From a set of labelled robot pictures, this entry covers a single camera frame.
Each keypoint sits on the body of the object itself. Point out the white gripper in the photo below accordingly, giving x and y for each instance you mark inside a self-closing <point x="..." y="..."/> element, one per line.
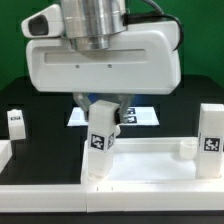
<point x="140" y="60"/>

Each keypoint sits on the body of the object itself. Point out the white desk top tray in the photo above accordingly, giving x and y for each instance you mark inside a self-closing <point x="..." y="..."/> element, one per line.
<point x="143" y="159"/>

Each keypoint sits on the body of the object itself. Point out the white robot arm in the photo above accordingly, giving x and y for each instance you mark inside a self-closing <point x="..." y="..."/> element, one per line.
<point x="96" y="46"/>

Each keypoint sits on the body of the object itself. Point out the white marker sheet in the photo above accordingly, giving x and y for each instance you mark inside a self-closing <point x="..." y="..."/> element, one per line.
<point x="137" y="116"/>

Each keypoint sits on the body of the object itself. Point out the white front fence bar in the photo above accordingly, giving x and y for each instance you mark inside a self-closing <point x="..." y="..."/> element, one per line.
<point x="123" y="198"/>

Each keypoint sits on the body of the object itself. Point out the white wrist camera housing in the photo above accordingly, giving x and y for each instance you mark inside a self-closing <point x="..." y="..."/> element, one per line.
<point x="47" y="23"/>

